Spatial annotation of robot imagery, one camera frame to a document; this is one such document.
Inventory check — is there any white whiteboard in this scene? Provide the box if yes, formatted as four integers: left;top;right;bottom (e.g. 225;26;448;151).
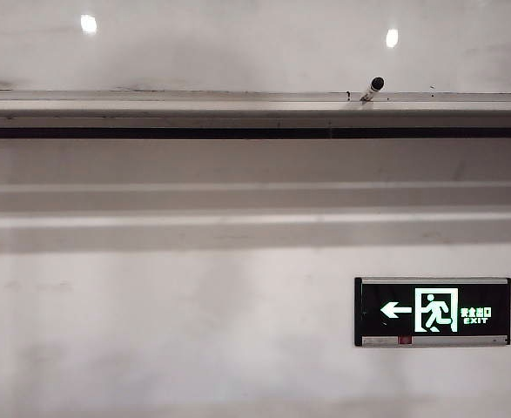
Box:
0;0;511;94

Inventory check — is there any aluminium whiteboard tray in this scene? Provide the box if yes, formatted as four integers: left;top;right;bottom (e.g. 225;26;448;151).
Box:
0;88;511;140

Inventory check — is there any white marker with black cap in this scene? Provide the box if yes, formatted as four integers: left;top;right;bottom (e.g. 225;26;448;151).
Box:
359;76;387;105

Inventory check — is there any black green exit sign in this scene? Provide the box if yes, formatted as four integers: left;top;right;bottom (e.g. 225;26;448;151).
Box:
353;276;511;348

